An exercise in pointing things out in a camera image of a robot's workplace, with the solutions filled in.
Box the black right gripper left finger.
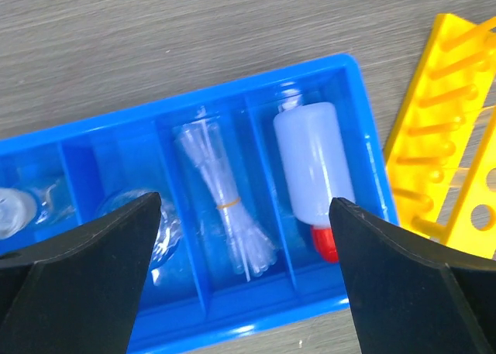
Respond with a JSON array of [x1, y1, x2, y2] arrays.
[[1, 193, 161, 353]]

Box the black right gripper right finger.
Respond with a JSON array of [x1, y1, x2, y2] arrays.
[[329, 198, 495, 353]]

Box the tall clear glass beaker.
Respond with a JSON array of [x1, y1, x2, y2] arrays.
[[30, 176, 75, 226]]

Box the wide clear glass beaker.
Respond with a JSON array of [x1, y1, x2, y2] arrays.
[[97, 187, 182, 270]]

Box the yellow test tube rack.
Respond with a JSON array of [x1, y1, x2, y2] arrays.
[[384, 13, 495, 259]]

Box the white squeeze bottle red cap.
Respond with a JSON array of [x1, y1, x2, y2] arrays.
[[274, 102, 356, 263]]

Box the bundle of plastic pipettes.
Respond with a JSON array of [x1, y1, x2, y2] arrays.
[[173, 106, 277, 282]]

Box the blue divided plastic bin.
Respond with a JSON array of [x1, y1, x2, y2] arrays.
[[1, 54, 398, 353]]

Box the clear glass test tube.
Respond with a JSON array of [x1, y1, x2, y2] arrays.
[[449, 105, 495, 189]]

